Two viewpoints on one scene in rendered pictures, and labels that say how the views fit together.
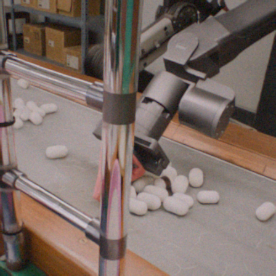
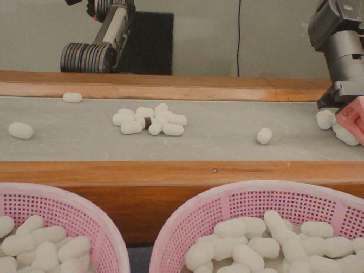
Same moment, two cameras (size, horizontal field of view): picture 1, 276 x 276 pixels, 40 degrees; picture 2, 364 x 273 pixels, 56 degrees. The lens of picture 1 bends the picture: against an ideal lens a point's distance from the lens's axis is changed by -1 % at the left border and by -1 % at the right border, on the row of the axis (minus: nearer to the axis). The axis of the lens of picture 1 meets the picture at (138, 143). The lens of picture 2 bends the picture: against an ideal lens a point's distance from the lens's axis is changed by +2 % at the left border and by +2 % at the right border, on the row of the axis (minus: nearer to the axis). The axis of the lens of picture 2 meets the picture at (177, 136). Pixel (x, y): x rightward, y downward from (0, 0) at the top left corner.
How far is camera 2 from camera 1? 0.65 m
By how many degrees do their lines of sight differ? 39
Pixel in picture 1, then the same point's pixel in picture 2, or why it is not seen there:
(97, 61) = (85, 61)
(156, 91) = (357, 47)
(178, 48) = (347, 10)
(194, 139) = (296, 95)
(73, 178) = (312, 149)
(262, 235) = not seen: outside the picture
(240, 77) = not seen: hidden behind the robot
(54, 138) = (222, 130)
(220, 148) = (319, 94)
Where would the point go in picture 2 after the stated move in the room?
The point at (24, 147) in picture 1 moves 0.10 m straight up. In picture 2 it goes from (226, 145) to (234, 83)
